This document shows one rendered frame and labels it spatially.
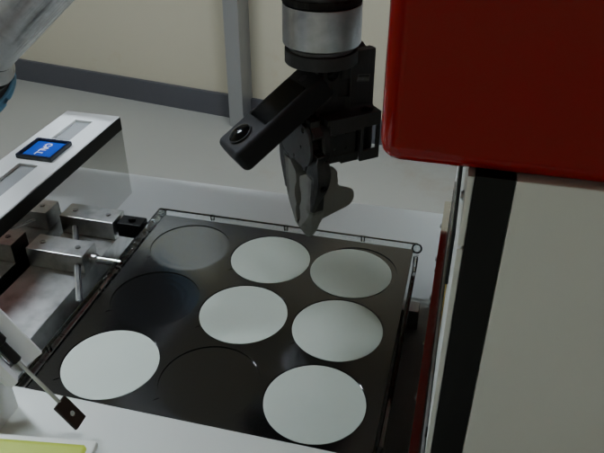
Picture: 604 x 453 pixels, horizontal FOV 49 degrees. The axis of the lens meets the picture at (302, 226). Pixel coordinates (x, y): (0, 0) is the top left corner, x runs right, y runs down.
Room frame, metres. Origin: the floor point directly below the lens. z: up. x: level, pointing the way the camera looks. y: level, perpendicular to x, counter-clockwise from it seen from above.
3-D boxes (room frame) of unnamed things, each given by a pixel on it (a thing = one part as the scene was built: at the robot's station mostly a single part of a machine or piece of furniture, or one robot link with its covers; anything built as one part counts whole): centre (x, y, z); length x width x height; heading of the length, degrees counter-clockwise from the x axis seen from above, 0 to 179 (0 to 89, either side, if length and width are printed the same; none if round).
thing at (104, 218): (0.78, 0.29, 0.89); 0.08 x 0.03 x 0.03; 76
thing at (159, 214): (0.62, 0.24, 0.90); 0.38 x 0.01 x 0.01; 166
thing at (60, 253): (0.70, 0.31, 0.89); 0.08 x 0.03 x 0.03; 76
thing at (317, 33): (0.64, -0.02, 1.21); 0.08 x 0.08 x 0.05
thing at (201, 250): (0.58, 0.07, 0.90); 0.34 x 0.34 x 0.01; 76
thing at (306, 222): (0.62, -0.03, 1.02); 0.06 x 0.03 x 0.09; 117
